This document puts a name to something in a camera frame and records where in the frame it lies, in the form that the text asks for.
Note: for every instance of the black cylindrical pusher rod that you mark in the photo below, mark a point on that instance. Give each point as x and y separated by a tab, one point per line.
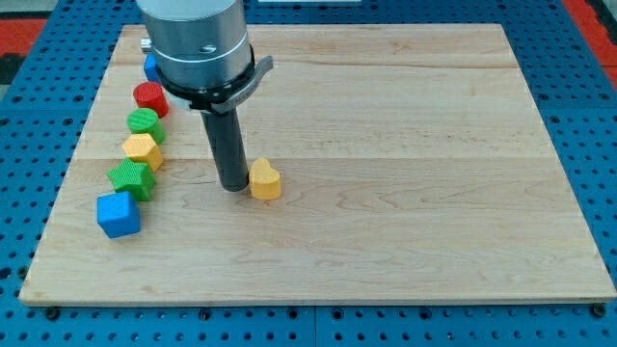
226	144

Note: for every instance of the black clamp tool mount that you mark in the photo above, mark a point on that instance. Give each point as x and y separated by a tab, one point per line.
223	98

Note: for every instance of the blue block behind arm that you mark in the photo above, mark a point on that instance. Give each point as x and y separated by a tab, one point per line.
150	69

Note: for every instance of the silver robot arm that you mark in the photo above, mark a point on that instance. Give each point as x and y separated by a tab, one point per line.
204	56

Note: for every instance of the red circle block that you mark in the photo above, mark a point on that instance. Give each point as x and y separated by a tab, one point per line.
151	95

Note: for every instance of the green circle block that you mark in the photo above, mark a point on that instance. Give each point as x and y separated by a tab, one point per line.
145	120

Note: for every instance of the yellow heart block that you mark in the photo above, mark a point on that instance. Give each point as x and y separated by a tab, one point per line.
265	181

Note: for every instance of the yellow hexagon block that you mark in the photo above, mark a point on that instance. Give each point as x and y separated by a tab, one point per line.
141	148

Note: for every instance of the green star block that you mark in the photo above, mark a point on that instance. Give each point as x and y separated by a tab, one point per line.
133	177

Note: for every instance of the blue cube block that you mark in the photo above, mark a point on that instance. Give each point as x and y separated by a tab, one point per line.
118	215

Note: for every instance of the wooden board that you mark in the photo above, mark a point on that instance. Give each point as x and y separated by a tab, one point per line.
416	170

